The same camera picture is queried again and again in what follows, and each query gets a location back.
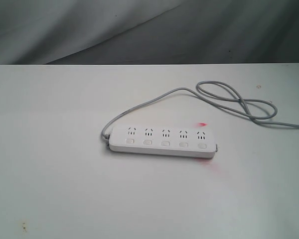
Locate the white five-outlet power strip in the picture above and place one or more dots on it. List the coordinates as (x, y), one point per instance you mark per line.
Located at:
(163, 140)

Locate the grey backdrop cloth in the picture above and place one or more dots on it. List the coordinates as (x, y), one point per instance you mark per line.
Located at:
(149, 31)

